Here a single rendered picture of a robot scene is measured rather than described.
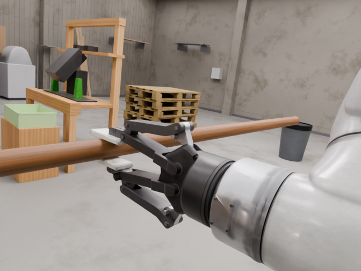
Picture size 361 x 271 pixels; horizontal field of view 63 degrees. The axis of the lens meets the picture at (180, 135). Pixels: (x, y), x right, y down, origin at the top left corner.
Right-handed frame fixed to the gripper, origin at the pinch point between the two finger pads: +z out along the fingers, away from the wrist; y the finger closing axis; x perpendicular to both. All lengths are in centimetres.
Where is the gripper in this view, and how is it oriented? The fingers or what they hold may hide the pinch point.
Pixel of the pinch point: (110, 148)
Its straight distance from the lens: 44.4
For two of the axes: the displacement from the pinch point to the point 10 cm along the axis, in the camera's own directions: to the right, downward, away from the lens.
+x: 6.4, -0.9, 7.6
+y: -1.1, 9.7, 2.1
